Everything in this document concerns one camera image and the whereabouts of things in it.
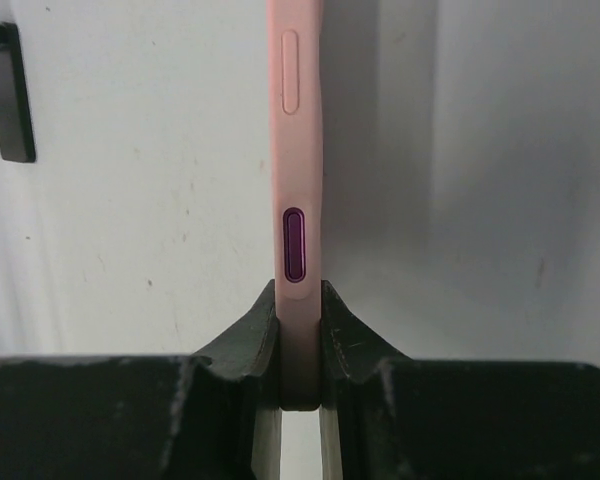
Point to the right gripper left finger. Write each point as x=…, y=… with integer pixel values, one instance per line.
x=212, y=414

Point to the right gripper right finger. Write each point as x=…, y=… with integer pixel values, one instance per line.
x=385, y=415

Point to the pink case phone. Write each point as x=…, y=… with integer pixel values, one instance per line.
x=296, y=134

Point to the black block phone stand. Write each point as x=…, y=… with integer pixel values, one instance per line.
x=17, y=142

